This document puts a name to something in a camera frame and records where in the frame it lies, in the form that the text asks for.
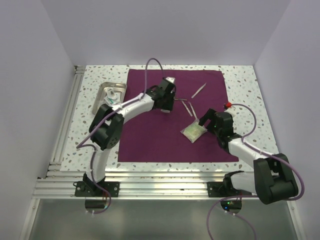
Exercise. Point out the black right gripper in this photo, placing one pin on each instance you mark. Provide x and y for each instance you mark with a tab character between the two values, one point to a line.
210	114

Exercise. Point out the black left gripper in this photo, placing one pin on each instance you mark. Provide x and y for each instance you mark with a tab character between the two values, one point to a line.
169	105

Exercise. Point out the green-print glove bag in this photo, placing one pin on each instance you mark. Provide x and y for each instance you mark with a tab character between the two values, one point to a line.
194	131

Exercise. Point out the curved steel tweezers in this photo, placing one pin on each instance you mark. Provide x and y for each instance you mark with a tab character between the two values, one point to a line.
192	110
187	109

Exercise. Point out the straight steel tweezers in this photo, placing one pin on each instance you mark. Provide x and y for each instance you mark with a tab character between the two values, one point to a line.
193	96

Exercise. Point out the clear pouch with blue label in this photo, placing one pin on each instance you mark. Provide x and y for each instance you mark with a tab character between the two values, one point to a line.
112	97

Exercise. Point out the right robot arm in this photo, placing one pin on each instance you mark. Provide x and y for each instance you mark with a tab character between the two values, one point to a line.
273	179

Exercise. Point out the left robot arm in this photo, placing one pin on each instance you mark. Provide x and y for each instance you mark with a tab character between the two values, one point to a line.
107	126

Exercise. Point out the purple cloth mat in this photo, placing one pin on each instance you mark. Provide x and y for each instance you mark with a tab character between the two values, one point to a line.
155	136

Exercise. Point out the stainless steel tray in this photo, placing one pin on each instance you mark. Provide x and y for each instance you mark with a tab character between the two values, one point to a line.
99	100

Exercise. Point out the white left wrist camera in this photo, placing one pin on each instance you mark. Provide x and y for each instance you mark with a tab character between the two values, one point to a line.
170	79

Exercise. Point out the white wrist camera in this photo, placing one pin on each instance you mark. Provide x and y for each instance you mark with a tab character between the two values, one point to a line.
170	79
229	108

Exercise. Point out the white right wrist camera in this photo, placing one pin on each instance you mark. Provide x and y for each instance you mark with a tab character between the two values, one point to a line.
229	108

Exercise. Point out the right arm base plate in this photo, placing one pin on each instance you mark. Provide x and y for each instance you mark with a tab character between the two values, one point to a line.
216	189

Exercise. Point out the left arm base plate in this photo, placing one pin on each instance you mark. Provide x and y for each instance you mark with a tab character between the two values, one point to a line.
82	190

